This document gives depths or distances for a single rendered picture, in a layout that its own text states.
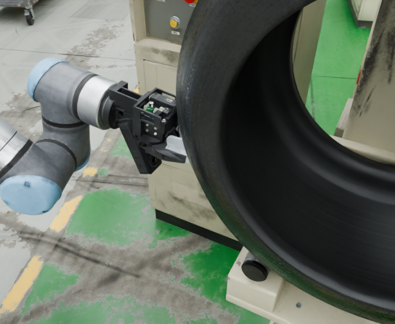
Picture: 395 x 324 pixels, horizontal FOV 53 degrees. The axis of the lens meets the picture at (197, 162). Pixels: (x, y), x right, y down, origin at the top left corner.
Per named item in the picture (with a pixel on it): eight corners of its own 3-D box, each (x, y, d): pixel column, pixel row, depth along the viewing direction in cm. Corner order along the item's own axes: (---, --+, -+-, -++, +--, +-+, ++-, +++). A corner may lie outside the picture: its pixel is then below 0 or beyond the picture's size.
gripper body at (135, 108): (163, 120, 62) (100, 94, 65) (160, 160, 68) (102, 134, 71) (186, 98, 67) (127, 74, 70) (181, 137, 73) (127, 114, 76)
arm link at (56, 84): (59, 92, 83) (56, 46, 76) (109, 114, 79) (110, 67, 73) (24, 110, 76) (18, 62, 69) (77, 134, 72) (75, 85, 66)
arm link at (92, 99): (79, 131, 72) (111, 106, 79) (101, 141, 71) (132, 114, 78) (74, 89, 66) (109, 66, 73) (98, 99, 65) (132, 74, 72)
